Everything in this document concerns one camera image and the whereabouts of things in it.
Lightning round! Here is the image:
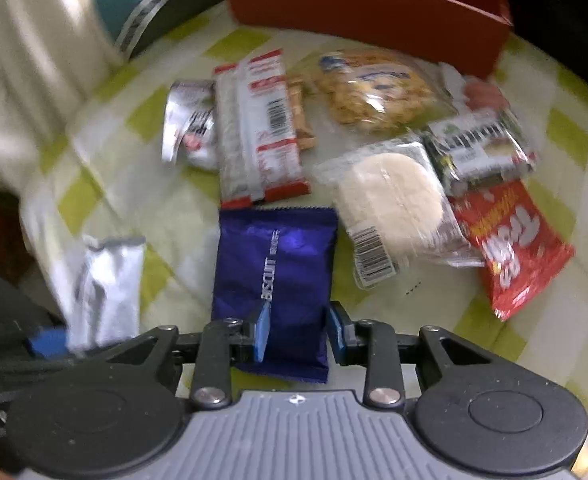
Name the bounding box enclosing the small orange snack packet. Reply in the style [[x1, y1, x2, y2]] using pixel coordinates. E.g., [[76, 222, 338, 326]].
[[286, 74, 317, 153]]

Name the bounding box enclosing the red candy packet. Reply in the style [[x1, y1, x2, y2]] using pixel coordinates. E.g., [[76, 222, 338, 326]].
[[448, 180, 577, 323]]

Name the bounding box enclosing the houndstooth patterned cloth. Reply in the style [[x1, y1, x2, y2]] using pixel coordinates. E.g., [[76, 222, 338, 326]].
[[114, 0, 239, 56]]

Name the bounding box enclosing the silver foil packet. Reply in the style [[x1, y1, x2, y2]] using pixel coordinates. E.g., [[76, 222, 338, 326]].
[[56, 235, 147, 354]]

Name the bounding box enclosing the pink snack packet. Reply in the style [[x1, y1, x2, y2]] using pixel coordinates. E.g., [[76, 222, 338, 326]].
[[439, 62, 509, 117]]

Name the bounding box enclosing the white fluffy blanket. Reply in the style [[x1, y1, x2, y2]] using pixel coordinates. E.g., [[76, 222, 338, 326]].
[[0, 0, 131, 196]]

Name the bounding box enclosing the blue biscuit packet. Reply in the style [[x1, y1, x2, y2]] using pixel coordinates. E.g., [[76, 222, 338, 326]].
[[210, 206, 339, 385]]

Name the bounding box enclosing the glossy stone coffee table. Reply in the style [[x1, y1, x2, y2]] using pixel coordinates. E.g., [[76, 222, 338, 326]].
[[504, 0, 588, 91]]

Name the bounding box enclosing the crumpled silver snack packet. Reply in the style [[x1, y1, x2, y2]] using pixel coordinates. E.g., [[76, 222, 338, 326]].
[[161, 80, 219, 171]]

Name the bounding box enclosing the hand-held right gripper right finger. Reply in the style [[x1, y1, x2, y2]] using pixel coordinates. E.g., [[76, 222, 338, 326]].
[[326, 301, 495, 409]]

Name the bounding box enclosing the clear cookie packet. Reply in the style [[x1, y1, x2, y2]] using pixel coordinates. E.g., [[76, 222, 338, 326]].
[[299, 50, 454, 136]]

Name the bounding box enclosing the long red and white packet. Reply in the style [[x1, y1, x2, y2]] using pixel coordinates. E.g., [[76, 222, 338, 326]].
[[213, 49, 313, 211]]

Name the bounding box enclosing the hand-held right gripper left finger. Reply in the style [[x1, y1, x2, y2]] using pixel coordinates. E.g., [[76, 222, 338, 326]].
[[101, 304, 275, 409]]

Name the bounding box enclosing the clear round cake packet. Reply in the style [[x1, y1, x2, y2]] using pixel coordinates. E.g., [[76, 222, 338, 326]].
[[314, 135, 485, 291]]

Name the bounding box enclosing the dark green snack packet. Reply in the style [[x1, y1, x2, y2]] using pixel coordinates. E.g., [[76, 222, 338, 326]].
[[424, 110, 539, 199]]

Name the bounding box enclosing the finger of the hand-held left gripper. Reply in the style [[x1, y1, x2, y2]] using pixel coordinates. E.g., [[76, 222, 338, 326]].
[[24, 326, 107, 376]]

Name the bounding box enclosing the yellow checked cloth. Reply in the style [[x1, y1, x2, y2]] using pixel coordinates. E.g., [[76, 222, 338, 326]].
[[19, 10, 588, 480]]

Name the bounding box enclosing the red storage box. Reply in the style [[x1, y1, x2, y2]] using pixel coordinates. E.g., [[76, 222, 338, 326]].
[[220, 0, 514, 80]]

